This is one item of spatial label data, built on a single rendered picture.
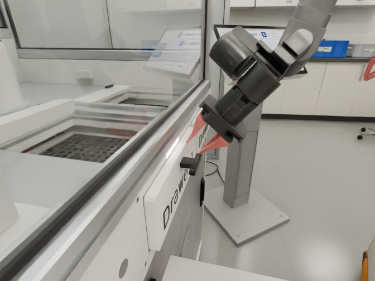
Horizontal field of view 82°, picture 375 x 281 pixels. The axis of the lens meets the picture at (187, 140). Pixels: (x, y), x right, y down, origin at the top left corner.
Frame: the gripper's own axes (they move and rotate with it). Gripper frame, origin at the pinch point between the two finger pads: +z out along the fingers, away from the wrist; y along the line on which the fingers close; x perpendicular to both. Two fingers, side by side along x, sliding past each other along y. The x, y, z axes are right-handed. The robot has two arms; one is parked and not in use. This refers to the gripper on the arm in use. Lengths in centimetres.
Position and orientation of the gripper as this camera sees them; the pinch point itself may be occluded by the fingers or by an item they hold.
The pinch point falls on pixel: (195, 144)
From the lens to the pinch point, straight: 45.7
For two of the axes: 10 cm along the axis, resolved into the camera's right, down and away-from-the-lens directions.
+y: -7.4, -6.6, -0.8
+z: -6.2, 6.3, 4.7
